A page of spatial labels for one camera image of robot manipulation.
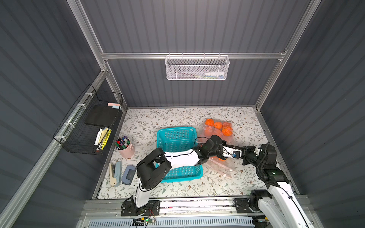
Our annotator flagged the orange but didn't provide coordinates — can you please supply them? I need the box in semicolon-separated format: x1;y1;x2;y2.
216;156;227;161
205;119;215;127

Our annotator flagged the clear zip-top bag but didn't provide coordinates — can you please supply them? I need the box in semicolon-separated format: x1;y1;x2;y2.
199;119;234;143
206;157;236;179

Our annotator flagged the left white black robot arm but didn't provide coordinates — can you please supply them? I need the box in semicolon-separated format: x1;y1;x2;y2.
132;135;226;209

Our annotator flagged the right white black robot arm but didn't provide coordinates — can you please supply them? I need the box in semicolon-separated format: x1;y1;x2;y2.
241;143;313;228

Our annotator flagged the orange bag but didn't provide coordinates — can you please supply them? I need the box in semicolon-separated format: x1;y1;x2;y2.
221;125;233;136
214;122;223;130

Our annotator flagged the teal plastic basket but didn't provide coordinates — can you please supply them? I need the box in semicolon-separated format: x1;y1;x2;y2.
157;127;203;183

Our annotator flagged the white pen in mesh basket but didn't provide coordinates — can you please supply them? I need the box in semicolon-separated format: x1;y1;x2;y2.
204;71;226;80

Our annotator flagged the pink pen cup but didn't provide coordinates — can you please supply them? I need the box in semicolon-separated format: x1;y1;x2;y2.
115;136;135;159

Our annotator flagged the green led circuit board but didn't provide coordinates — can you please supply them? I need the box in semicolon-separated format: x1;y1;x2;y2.
132;217;156;227

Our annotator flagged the yellow marker in basket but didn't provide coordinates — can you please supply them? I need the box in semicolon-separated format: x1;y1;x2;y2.
98;127;112;151

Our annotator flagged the black notebook in basket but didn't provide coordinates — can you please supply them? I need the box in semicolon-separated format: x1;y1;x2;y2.
84;105;119;127

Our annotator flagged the white marker in basket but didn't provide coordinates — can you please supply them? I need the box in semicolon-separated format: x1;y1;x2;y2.
94;128;103;149

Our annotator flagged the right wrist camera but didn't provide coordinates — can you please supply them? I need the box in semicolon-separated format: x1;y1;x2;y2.
227;148;242;159

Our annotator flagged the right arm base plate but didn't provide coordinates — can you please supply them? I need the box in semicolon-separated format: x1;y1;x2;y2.
232;198;256;214

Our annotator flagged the aluminium linear rail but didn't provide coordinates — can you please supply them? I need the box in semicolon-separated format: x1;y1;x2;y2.
79;195;313;224

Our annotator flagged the white wire mesh basket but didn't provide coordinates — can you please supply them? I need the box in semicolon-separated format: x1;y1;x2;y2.
165;55;230;81

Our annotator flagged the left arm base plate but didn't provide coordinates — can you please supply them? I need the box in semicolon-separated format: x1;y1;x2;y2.
121;199;161;217

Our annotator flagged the black wire wall basket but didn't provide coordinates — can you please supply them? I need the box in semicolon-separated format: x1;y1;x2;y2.
54;85;124;155

